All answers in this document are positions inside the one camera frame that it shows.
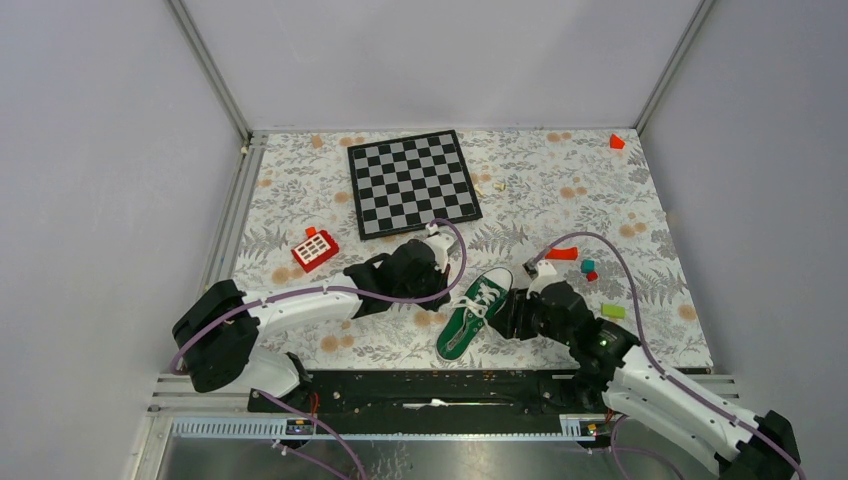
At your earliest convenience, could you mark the small wooden piece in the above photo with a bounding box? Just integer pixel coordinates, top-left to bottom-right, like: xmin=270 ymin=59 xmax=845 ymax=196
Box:
xmin=472 ymin=182 xmax=507 ymax=196

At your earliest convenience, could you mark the floral table mat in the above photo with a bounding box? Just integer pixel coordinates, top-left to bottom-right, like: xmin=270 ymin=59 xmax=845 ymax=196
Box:
xmin=233 ymin=130 xmax=713 ymax=368

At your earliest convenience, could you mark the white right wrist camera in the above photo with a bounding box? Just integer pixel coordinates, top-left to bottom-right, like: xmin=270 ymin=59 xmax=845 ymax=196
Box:
xmin=525 ymin=259 xmax=562 ymax=293

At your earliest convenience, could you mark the green canvas sneaker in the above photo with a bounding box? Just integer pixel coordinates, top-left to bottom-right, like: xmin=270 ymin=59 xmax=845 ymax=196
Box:
xmin=436 ymin=267 xmax=513 ymax=361

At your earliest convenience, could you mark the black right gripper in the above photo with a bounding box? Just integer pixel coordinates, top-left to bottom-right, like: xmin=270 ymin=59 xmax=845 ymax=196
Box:
xmin=487 ymin=285 xmax=573 ymax=346

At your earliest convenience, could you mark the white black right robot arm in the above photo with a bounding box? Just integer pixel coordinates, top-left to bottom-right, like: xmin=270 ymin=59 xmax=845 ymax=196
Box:
xmin=480 ymin=281 xmax=800 ymax=479

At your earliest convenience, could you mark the red toy brick window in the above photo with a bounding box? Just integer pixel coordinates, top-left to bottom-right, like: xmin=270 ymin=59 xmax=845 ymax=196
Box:
xmin=291 ymin=227 xmax=339 ymax=273

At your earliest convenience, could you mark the black grey chessboard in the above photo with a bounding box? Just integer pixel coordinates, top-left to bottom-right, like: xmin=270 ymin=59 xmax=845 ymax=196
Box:
xmin=347 ymin=130 xmax=483 ymax=240

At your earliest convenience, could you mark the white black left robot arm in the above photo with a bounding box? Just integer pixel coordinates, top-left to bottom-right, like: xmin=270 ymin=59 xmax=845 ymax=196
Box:
xmin=171 ymin=233 xmax=457 ymax=411

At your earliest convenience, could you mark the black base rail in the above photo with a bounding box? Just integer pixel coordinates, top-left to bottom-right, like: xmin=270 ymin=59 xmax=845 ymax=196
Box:
xmin=247 ymin=370 xmax=614 ymax=436

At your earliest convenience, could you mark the red wedge block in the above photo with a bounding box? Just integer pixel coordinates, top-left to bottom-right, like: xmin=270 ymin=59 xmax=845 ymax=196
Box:
xmin=609 ymin=134 xmax=626 ymax=150

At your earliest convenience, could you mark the red arch block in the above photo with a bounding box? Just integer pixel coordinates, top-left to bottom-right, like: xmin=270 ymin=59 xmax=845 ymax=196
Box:
xmin=544 ymin=247 xmax=579 ymax=261

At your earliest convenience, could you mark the lime green block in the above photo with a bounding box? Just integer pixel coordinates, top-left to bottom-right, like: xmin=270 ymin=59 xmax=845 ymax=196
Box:
xmin=601 ymin=303 xmax=627 ymax=319

